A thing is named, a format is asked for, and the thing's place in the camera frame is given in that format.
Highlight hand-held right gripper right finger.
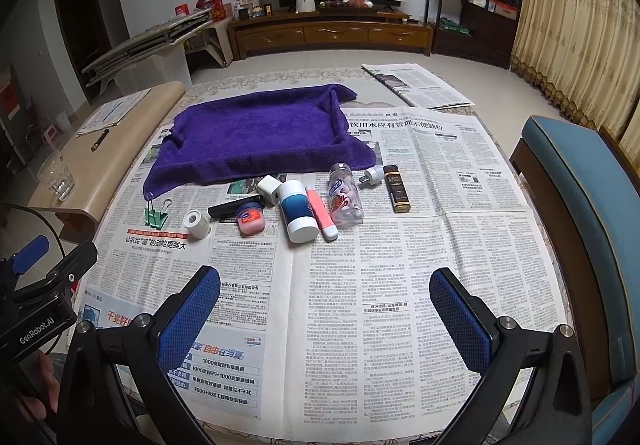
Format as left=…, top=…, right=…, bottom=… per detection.
left=429, top=267, right=597, bottom=445

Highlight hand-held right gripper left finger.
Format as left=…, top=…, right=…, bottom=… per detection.
left=57, top=265, right=222, bottom=445

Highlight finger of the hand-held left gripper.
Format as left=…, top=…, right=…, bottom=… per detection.
left=12, top=240, right=99, bottom=308
left=0, top=234, right=49, bottom=293

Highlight white tape roll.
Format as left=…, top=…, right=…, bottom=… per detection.
left=183, top=210, right=211, bottom=241

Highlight green binder clip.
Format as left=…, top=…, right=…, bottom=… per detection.
left=143, top=192, right=174, bottom=231

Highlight small pink jar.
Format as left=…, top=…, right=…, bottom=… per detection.
left=236, top=206, right=264, bottom=238

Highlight black tube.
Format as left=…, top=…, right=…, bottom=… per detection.
left=207, top=196, right=267, bottom=222

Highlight black and gold lighter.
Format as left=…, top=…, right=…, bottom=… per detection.
left=384, top=166, right=412, bottom=214

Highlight white and blue balm stick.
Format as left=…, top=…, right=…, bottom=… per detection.
left=277, top=180, right=319, bottom=245

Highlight clear bottle with pink contents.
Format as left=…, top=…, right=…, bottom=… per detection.
left=328, top=162, right=365, bottom=226

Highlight small white USB adapter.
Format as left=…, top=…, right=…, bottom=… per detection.
left=357, top=166, right=385, bottom=187

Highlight person's left hand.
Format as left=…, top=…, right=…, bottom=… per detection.
left=17, top=354, right=62, bottom=422

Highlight large spread newspaper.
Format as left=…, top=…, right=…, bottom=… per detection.
left=80, top=106, right=576, bottom=428

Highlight clear drinking glass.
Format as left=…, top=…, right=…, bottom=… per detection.
left=37, top=150, right=76, bottom=202

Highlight beige curved coffee table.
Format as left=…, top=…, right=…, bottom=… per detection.
left=26, top=80, right=188, bottom=246

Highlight white charger adapter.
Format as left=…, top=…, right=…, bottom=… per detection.
left=257, top=174, right=286, bottom=206

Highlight printed paper sheet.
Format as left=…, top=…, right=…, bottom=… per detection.
left=76, top=88, right=152, bottom=136

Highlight pink lip balm tube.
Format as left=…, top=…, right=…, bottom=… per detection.
left=305, top=188, right=339, bottom=242

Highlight blue cushioned chair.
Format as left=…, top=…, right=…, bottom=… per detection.
left=509, top=115, right=640, bottom=445

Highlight purple towel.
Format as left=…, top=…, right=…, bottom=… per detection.
left=143, top=84, right=377, bottom=195

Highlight white storage bin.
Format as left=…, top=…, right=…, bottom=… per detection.
left=114, top=44, right=192, bottom=97

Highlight dark wooden door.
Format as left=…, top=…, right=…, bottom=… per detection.
left=53, top=0, right=103, bottom=98

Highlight folded grey table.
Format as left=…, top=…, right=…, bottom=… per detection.
left=81, top=6, right=217, bottom=89

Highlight folded newspaper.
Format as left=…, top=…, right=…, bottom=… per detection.
left=361, top=64, right=476, bottom=109

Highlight beige curved side table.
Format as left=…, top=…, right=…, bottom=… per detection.
left=184, top=16, right=235, bottom=72

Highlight red gift boxes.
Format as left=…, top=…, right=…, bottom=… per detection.
left=194, top=0, right=227, bottom=22

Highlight wooden TV cabinet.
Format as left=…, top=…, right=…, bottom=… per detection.
left=227, top=6, right=434, bottom=60

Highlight beige patterned curtain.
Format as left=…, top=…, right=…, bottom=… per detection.
left=509, top=0, right=640, bottom=138

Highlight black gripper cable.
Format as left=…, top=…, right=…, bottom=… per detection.
left=0, top=202, right=68, bottom=276

